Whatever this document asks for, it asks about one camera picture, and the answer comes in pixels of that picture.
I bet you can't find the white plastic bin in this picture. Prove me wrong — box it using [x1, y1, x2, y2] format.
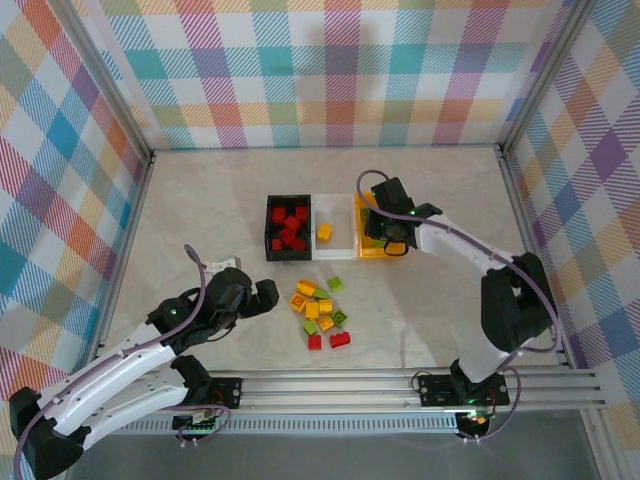
[310, 192, 359, 261]

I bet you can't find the aluminium frame post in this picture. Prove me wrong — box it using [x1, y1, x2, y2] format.
[499, 0, 601, 156]
[62, 0, 156, 161]

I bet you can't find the grey slotted cable duct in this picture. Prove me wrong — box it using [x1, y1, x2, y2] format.
[119, 417, 461, 436]

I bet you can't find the black plastic bin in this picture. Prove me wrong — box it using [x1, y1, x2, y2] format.
[263, 193, 316, 264]

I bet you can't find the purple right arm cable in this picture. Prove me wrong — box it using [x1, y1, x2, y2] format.
[354, 169, 560, 444]

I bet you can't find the aluminium mounting rail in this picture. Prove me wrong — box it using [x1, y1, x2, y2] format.
[199, 369, 604, 414]

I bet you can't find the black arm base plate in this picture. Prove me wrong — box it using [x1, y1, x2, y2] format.
[418, 373, 510, 409]
[207, 377, 244, 412]

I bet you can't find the aluminium side rail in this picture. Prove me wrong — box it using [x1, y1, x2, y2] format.
[497, 144, 574, 369]
[87, 149, 157, 376]

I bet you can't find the aluminium frame leg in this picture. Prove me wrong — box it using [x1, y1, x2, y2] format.
[582, 409, 617, 480]

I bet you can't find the yellow-orange plastic bin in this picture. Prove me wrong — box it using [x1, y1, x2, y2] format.
[353, 191, 404, 261]

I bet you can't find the green circuit board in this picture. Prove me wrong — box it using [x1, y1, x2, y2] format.
[172, 410, 221, 432]
[457, 409, 492, 427]

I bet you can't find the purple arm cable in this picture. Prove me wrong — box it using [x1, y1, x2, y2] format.
[12, 243, 234, 479]
[354, 169, 560, 444]

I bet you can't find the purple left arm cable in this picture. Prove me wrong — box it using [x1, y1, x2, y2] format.
[12, 243, 234, 479]

